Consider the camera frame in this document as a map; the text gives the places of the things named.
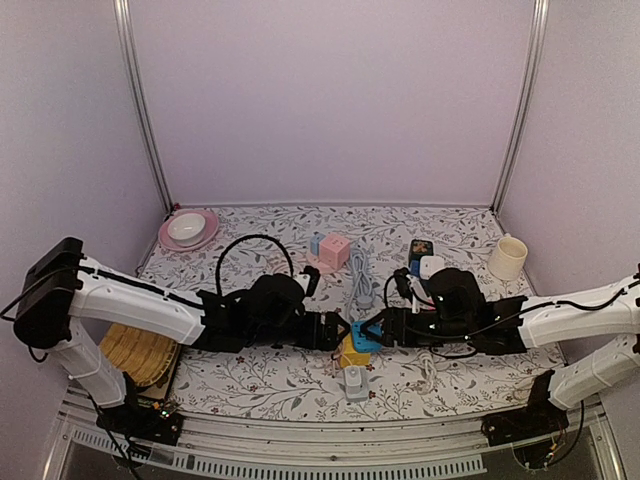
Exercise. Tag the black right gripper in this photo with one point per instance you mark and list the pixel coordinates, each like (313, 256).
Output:
(394, 317)

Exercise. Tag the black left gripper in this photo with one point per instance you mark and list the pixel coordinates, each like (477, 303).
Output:
(312, 340)

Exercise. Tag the light blue cube plug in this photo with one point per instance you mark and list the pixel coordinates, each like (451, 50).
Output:
(361, 343)

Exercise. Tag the yellow cube socket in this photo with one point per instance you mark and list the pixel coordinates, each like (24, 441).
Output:
(349, 356)

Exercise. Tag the white plug adapter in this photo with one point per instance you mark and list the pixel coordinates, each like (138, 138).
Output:
(429, 265)

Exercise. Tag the dark green cube socket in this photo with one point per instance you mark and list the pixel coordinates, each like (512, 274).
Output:
(420, 248)

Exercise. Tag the light blue power strip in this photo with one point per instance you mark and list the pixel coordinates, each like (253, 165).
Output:
(355, 388)

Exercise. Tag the dark blue cube socket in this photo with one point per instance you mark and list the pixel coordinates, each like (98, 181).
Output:
(414, 267)

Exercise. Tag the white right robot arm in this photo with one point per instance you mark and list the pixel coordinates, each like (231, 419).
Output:
(602, 324)

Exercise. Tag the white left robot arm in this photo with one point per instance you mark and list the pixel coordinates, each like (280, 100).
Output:
(66, 286)

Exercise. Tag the pink cube socket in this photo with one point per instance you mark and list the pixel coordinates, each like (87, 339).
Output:
(334, 251)

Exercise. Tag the cream ribbed ceramic mug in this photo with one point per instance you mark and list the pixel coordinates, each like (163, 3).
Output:
(507, 258)

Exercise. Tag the pink plate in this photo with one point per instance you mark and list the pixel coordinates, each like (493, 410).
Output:
(212, 226)

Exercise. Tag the white bowl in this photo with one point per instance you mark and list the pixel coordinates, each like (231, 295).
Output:
(187, 229)

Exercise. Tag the yellow woven basket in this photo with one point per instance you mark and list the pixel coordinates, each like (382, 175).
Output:
(146, 357)

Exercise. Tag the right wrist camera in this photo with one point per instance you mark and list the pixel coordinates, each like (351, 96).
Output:
(410, 288)

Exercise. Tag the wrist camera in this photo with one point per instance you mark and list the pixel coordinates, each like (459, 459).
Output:
(410, 288)
(308, 279)

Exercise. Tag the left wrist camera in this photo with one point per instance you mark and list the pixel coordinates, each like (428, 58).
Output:
(308, 279)

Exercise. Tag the aluminium frame post right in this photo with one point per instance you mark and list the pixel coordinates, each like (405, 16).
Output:
(532, 63)

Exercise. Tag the aluminium frame post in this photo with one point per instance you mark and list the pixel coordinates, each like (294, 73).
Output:
(124, 26)
(532, 63)

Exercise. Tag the aluminium frame post left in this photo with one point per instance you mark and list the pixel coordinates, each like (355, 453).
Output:
(124, 26)

